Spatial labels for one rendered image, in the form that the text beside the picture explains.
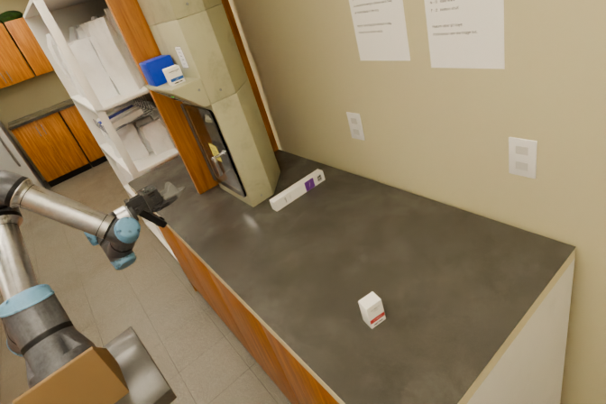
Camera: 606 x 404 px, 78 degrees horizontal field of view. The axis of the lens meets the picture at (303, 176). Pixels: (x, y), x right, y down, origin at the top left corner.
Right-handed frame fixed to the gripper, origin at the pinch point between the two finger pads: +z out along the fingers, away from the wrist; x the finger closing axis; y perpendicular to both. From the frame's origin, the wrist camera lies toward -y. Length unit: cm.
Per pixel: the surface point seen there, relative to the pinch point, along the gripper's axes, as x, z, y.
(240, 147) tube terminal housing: -5.4, 26.3, 6.4
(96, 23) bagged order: 124, 24, 64
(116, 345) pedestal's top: -30, -43, -20
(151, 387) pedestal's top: -53, -40, -20
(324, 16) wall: -27, 65, 44
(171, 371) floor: 46, -42, -114
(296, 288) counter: -58, 5, -20
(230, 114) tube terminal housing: -5.4, 27.4, 20.0
